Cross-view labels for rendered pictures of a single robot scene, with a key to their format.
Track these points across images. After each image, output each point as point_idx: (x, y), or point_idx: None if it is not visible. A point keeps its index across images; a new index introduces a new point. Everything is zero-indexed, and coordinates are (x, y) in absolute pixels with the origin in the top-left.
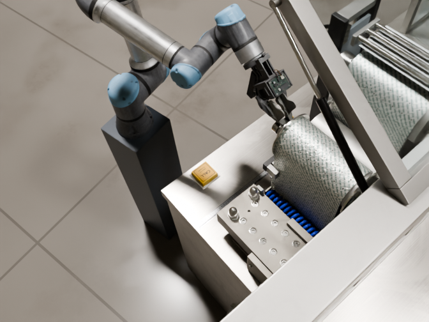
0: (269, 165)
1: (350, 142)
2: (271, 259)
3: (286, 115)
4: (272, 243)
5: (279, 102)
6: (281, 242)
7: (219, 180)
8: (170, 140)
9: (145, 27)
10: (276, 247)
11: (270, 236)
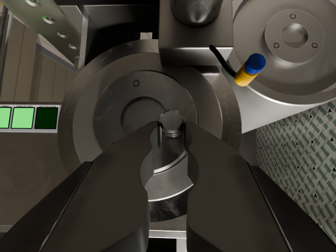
0: (71, 7)
1: (242, 129)
2: (43, 25)
3: (188, 147)
4: (50, 11)
5: (186, 226)
6: (68, 18)
7: None
8: None
9: None
10: (57, 19)
11: (51, 3)
